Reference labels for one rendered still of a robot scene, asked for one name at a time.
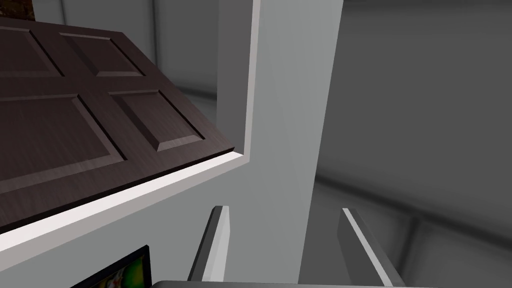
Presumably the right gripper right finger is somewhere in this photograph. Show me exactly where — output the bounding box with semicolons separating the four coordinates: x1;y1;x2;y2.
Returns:
336;207;407;287

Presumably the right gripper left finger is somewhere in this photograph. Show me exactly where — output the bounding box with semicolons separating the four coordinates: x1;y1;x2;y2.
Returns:
187;205;231;283

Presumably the dark brown panelled door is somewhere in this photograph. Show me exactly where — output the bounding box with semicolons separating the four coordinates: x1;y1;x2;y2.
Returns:
0;16;236;235

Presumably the black framed wall picture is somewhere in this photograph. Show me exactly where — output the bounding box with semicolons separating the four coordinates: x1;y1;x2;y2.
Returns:
68;244;153;288

